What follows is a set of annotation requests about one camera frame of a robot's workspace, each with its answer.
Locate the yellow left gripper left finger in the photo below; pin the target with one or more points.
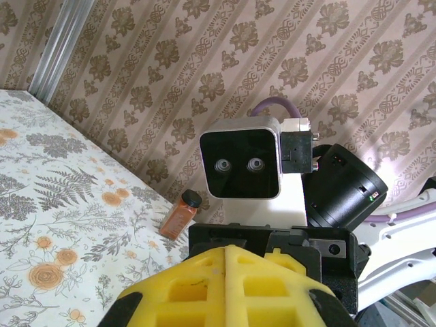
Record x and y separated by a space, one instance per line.
204 272

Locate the floral tablecloth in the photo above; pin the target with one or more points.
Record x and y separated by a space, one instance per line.
68 204

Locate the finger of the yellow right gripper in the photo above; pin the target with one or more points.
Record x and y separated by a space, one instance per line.
289 264

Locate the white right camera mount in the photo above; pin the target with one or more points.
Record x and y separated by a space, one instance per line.
289 204

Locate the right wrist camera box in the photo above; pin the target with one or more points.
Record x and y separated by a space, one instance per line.
238 160

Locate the orange spice bottle black cap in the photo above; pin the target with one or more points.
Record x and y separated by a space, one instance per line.
177 218

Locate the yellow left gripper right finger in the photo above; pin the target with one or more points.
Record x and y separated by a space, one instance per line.
238 272

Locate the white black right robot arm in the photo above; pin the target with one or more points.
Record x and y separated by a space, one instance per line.
402 245

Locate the aluminium corner post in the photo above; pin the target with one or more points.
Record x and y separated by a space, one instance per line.
57 51

